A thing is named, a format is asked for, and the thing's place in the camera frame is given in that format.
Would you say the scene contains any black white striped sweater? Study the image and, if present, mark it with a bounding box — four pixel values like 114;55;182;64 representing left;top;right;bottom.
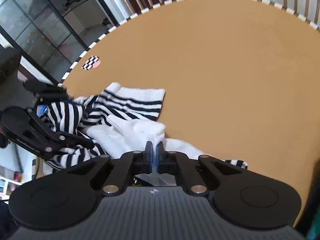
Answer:
37;81;249;176

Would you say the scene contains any checkered marker sticker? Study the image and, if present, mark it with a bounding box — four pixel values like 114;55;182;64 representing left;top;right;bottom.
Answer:
82;56;101;70

